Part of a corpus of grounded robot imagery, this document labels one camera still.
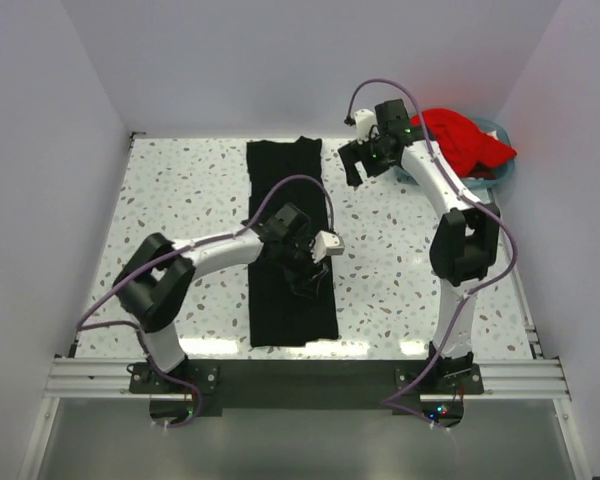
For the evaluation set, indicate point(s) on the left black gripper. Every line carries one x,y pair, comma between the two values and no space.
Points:
305,280

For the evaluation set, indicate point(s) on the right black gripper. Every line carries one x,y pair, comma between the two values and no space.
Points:
354,152

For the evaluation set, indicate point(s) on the teal plastic laundry basket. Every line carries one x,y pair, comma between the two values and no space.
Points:
503,172

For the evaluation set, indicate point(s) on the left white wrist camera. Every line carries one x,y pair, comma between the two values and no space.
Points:
326,244

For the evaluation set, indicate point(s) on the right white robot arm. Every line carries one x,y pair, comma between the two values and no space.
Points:
464,246

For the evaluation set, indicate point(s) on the aluminium extrusion rail frame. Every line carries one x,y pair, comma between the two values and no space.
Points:
91,427

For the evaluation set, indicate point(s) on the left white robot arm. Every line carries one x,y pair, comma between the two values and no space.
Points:
154,282

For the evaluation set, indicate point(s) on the black t shirt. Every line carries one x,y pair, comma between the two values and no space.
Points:
278,317

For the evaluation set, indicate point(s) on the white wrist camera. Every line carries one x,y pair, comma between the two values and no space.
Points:
364,121
326,244

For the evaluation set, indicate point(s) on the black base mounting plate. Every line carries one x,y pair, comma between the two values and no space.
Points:
207,388

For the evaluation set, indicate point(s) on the red t shirt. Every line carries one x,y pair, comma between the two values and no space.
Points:
463,144

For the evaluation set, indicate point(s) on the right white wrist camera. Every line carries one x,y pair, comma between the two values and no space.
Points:
364,121

